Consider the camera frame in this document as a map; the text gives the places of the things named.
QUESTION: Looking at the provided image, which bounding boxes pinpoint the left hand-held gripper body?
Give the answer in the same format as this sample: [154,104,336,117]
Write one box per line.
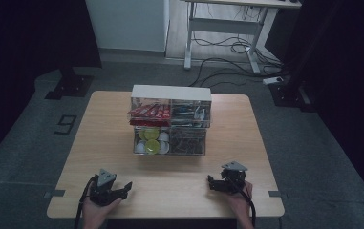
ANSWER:
[88,169,123,206]

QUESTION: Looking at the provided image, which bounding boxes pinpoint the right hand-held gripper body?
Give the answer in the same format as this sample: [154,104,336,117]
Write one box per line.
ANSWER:
[221,160,248,194]

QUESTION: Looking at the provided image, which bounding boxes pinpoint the clear plastic drawer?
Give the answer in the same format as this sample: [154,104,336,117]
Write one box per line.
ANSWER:
[128,98,172,128]
[170,98,212,129]
[169,127,207,156]
[133,126,171,156]

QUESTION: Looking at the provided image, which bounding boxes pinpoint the clear drawer organizer white top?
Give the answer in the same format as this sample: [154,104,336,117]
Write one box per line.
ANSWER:
[127,84,213,156]

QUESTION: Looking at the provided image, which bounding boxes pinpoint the person's left hand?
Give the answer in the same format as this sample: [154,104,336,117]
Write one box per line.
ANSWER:
[82,196,121,223]

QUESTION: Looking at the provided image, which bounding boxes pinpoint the person's right hand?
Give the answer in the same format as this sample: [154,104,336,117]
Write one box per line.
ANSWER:
[225,180,254,218]

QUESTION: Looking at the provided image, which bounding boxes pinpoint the grey tape strip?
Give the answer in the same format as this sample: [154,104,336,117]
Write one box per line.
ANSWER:
[44,189,66,199]
[268,190,289,198]

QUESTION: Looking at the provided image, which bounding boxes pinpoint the pile of brown sachets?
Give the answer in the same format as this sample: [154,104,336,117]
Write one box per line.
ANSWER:
[170,128,206,155]

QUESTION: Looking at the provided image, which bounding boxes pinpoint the pile of dark sachets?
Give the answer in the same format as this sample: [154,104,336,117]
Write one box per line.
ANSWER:
[171,104,210,127]

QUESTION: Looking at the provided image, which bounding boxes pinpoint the pile of red packets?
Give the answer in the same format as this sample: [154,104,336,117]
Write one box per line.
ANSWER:
[128,103,172,127]

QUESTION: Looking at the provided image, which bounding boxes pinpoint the black stand base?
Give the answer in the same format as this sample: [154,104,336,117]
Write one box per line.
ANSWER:
[44,66,95,100]
[268,79,318,113]

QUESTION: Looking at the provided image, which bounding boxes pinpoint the white power strip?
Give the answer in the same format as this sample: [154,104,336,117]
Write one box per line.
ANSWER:
[262,75,285,86]

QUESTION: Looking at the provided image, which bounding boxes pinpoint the black curtain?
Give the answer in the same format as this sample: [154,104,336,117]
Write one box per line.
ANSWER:
[0,0,103,168]
[265,0,364,213]

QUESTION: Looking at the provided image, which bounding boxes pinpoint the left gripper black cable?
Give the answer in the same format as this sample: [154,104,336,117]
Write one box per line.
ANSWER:
[74,175,98,229]

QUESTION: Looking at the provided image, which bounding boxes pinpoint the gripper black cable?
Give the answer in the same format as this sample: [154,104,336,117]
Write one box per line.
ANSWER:
[231,179,257,229]
[74,175,98,229]

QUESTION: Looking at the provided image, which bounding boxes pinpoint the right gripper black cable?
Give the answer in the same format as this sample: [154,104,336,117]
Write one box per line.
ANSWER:
[231,179,257,229]

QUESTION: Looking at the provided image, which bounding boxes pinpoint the black floor cables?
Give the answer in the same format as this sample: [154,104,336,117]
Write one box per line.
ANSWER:
[188,35,287,89]

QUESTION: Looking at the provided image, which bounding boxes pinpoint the white metal frame desk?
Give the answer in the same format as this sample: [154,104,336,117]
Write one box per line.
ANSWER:
[182,0,302,74]

